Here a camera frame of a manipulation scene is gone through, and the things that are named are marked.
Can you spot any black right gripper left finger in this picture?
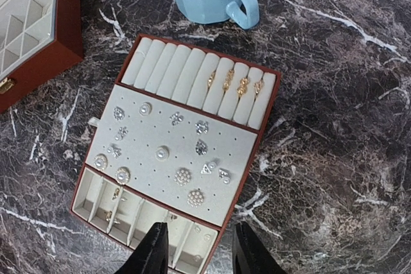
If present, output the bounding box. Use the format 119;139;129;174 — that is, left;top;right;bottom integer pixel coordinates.
115;223;169;274

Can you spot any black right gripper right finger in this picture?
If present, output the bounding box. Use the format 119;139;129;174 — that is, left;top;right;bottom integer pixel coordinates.
232;222;286;274

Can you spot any red jewelry display tray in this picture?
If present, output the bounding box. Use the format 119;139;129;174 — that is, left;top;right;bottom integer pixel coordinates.
71;34;281;273

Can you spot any red jewelry box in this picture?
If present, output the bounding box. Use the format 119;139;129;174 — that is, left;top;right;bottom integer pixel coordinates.
1;0;83;112

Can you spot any round crystal cluster earring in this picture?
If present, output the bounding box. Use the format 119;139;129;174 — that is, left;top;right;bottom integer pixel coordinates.
174;167;192;186

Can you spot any pearl earring centre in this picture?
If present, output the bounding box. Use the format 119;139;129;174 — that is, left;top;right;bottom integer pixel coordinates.
155;146;170;161

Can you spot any pearl earring on tray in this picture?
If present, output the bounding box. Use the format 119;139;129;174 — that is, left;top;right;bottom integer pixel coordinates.
94;153;108;171

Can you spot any pearl earring upper left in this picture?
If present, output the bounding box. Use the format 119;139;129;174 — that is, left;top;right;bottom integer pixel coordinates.
139;102;152;116

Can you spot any gold ring right roll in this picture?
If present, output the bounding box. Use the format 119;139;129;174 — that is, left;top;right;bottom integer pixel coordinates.
253;80;265;99

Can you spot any gold ring roll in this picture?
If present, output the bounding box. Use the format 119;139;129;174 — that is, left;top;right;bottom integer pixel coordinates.
206;71;218;91
253;80;265;99

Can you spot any gold bow ring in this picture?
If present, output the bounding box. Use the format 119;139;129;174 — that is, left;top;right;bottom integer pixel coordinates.
236;76;250;99

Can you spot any gold ring left roll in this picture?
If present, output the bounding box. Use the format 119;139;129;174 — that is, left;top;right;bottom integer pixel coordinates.
206;71;218;91

